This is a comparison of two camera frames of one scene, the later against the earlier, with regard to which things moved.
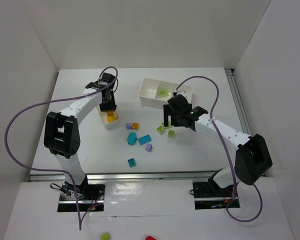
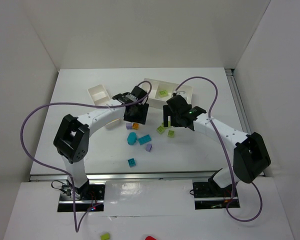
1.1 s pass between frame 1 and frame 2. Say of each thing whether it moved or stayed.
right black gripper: stayed
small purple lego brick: stayed
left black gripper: moved
